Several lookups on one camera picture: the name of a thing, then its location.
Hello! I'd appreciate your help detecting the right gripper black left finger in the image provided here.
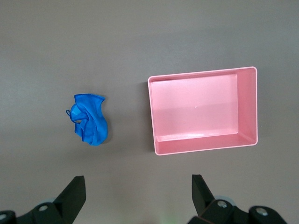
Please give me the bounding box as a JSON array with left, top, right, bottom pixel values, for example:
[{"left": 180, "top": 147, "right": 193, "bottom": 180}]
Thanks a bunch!
[{"left": 0, "top": 175, "right": 86, "bottom": 224}]

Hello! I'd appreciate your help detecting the pink plastic box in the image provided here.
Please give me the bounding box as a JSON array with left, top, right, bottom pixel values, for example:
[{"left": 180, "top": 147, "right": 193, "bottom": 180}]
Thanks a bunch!
[{"left": 147, "top": 66, "right": 259, "bottom": 156}]

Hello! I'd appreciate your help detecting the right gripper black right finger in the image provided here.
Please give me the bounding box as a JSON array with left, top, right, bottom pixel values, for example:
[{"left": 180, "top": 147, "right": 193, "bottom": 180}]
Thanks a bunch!
[{"left": 189, "top": 174, "right": 287, "bottom": 224}]

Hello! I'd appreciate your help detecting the blue cloth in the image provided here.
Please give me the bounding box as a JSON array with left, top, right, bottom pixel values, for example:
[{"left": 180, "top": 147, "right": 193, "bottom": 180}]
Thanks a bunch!
[{"left": 65, "top": 93, "right": 110, "bottom": 147}]

